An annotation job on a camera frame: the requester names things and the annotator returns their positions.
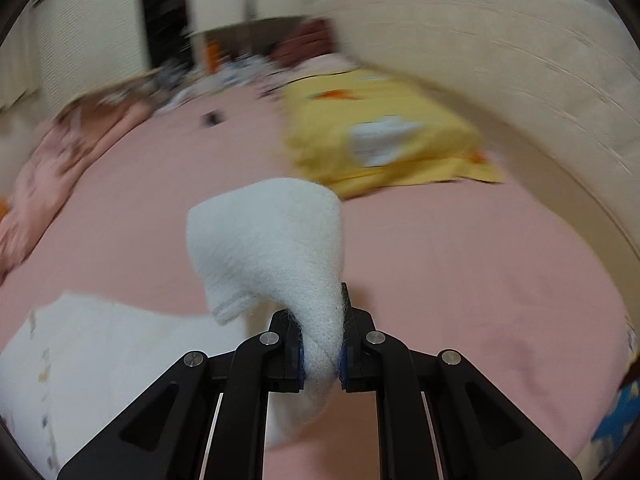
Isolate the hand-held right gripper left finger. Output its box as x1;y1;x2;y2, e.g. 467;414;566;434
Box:
56;309;305;480

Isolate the pink bed sheet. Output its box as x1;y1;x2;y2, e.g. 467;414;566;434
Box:
0;55;636;480

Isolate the beige padded headboard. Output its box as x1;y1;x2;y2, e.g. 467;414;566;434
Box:
310;0;640;241

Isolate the yellow printed cloth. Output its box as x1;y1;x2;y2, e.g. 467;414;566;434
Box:
282;69;506;200

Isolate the blue printed cloth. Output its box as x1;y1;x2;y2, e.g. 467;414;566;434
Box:
590;325;640;461

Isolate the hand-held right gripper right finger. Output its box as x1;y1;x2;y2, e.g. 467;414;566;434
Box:
337;282;583;480

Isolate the pile of small clutter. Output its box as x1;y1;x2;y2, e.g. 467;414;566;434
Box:
150;55;281;111

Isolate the crumpled pink blanket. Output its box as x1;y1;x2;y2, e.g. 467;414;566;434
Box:
0;95;151;286

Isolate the white fluffy cloth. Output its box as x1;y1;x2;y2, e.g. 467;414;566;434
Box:
0;177;351;467

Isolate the dark red cloth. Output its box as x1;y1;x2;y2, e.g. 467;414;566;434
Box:
272;17;341;68

